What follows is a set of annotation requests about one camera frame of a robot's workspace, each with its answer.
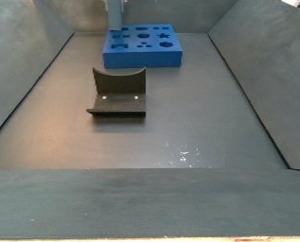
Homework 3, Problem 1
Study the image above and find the light blue rectangular block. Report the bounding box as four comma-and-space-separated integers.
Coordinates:
108, 0, 124, 31

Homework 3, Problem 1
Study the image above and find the blue foam shape board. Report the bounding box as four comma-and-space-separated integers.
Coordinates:
104, 24, 183, 69

